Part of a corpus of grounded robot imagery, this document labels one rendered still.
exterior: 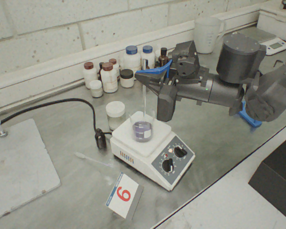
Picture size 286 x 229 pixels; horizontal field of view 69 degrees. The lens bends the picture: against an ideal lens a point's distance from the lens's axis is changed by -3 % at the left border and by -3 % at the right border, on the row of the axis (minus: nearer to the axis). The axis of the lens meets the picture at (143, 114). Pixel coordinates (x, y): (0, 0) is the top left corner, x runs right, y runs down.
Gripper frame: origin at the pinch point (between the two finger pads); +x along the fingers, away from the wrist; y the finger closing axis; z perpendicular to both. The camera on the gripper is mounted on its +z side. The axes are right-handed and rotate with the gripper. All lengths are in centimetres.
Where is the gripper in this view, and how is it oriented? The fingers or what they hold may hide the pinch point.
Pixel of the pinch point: (150, 77)
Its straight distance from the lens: 44.6
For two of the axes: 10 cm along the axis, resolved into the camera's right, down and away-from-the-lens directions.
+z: -0.1, -7.3, -6.8
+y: -3.3, 6.4, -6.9
